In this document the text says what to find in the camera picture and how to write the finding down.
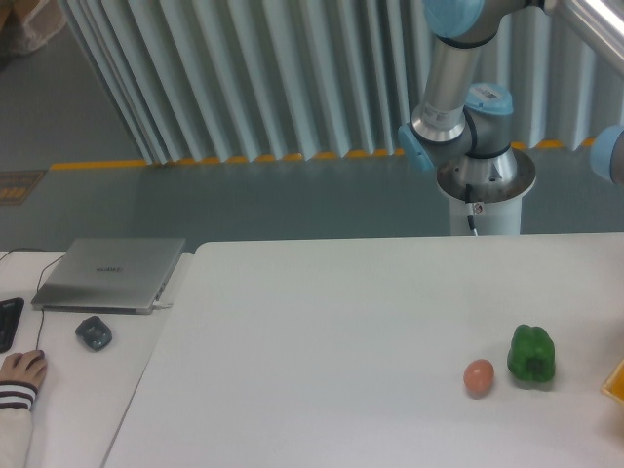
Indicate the person's hand on mouse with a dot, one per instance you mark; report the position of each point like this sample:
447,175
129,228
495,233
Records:
27,369

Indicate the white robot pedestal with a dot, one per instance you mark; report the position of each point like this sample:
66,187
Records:
501,218

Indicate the green bell pepper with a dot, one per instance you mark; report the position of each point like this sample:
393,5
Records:
532,355

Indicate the cardboard box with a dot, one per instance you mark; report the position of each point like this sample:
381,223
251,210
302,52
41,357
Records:
27,26

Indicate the white striped sleeve forearm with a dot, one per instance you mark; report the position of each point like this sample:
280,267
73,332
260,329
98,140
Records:
17,400

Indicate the brown egg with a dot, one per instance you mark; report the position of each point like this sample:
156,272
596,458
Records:
478,376

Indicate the black earbuds case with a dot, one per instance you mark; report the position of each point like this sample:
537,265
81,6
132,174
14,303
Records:
94,333

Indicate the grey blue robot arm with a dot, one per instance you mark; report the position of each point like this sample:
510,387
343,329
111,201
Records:
462,130

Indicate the black keyboard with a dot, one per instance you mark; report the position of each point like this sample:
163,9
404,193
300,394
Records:
10,313

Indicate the silver closed laptop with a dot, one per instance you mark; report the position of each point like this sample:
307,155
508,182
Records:
110,275

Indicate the grey folding partition screen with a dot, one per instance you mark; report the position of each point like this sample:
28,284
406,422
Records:
226,79

